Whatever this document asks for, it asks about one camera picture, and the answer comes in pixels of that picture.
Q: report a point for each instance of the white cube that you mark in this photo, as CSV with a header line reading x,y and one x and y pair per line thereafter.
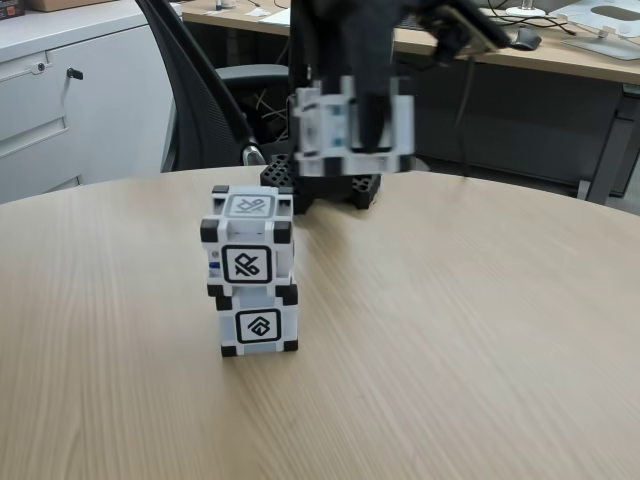
x,y
247,265
257,327
325,125

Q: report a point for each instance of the white paper sheet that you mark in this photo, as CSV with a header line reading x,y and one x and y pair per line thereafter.
x,y
277,17

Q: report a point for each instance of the small white card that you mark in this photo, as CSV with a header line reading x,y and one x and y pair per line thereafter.
x,y
257,12

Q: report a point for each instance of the small white bottle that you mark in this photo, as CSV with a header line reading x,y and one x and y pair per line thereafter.
x,y
225,4

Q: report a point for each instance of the black computer mouse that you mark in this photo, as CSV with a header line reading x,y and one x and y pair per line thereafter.
x,y
527,39

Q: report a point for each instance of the white round lamp base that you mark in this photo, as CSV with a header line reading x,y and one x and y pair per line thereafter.
x,y
525,9

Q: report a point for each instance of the black mesh office chair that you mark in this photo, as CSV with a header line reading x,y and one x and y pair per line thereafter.
x,y
200,100

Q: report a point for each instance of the silver laptop stand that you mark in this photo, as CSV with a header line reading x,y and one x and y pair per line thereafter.
x,y
605,35

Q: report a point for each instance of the white cube, house symbol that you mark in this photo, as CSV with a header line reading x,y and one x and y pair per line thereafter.
x,y
257,327

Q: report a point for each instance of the white filing cabinet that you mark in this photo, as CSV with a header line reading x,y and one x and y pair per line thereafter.
x,y
100,100

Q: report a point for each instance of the black cabinet key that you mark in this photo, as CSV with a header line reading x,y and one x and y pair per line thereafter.
x,y
75,74

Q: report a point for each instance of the dark printed box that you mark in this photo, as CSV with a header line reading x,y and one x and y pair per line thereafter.
x,y
12,9

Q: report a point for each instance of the black gripper camera module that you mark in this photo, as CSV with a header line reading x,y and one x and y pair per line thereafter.
x,y
465,30

